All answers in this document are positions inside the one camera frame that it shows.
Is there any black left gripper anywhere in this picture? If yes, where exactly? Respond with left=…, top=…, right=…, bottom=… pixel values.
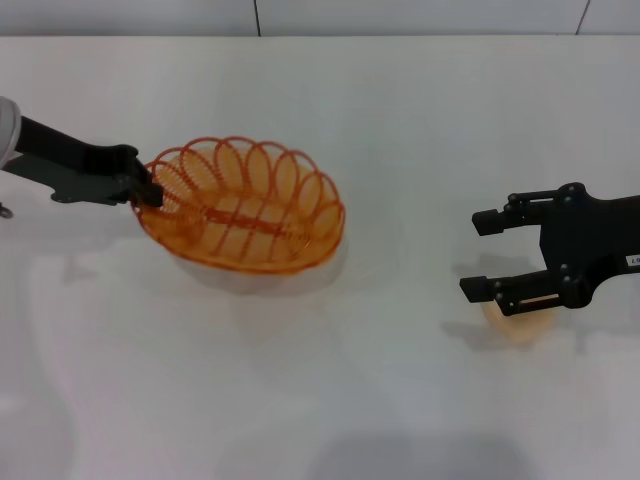
left=3, top=114, right=165, bottom=209

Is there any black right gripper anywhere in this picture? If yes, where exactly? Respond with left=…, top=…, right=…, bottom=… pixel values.
left=459, top=182, right=640, bottom=318

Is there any orange plastic wire basket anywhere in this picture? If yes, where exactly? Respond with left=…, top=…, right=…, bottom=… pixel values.
left=132, top=135, right=346, bottom=275

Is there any pale round steamed bun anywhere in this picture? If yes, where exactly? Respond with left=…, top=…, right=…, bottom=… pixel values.
left=479, top=298, right=556, bottom=344

